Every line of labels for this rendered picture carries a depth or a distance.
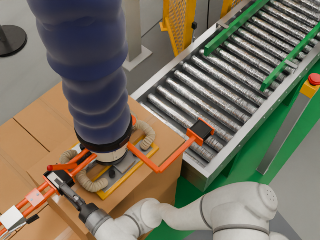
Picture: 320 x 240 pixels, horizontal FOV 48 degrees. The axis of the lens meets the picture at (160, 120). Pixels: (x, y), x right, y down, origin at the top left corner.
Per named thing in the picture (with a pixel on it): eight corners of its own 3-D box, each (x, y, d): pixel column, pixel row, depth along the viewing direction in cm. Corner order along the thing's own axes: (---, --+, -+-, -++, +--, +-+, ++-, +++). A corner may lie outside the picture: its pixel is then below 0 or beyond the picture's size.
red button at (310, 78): (310, 75, 180) (313, 70, 176) (323, 82, 177) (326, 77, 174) (303, 83, 177) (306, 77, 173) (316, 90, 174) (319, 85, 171)
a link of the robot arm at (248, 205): (197, 184, 95) (196, 235, 88) (253, 164, 83) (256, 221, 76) (230, 198, 102) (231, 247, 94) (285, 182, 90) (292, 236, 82)
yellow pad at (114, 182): (143, 136, 165) (143, 130, 161) (159, 149, 162) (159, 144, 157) (87, 185, 151) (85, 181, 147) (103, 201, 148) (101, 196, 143)
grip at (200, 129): (198, 123, 157) (199, 116, 153) (213, 134, 154) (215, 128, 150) (185, 135, 154) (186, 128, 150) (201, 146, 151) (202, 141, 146)
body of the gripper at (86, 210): (83, 220, 126) (65, 203, 129) (86, 227, 133) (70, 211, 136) (98, 205, 129) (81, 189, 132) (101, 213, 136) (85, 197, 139)
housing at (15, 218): (17, 208, 135) (13, 204, 131) (27, 220, 133) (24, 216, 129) (1, 221, 132) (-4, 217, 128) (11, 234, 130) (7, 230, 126)
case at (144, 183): (130, 133, 212) (125, 92, 179) (180, 176, 198) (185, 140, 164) (48, 203, 188) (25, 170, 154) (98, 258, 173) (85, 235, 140)
